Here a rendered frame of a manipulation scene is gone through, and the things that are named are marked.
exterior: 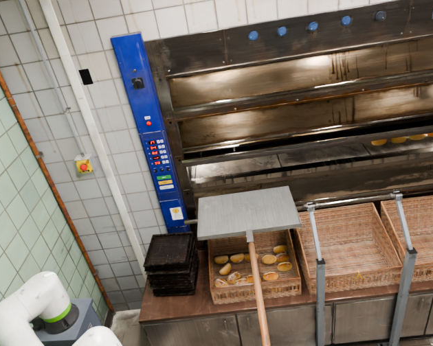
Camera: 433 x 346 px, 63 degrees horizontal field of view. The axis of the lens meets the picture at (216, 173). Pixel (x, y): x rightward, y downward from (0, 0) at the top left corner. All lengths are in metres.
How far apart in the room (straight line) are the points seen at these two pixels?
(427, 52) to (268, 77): 0.86
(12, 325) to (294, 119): 1.69
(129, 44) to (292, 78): 0.89
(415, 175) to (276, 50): 1.26
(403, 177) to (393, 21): 1.00
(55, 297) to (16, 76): 1.24
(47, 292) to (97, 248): 1.26
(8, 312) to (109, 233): 1.24
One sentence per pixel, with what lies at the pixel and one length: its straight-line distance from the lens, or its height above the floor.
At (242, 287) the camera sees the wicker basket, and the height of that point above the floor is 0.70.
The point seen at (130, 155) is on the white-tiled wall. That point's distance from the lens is 2.28.
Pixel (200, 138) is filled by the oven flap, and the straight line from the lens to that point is 2.16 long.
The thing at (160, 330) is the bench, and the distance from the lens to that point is 2.51.
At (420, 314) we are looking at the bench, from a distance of 2.72.
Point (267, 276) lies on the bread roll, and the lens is 2.40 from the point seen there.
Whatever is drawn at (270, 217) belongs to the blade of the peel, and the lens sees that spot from 1.98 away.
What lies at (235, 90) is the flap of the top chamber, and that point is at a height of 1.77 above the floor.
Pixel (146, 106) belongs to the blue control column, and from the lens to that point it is 2.08.
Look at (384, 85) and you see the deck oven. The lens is 2.27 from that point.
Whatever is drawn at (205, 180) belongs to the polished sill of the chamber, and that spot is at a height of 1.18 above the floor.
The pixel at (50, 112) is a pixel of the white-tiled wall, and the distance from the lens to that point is 2.29.
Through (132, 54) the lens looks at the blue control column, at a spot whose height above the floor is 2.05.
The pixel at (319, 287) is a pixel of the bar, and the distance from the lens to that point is 2.18.
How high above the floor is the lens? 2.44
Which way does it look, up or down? 32 degrees down
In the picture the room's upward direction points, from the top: 10 degrees counter-clockwise
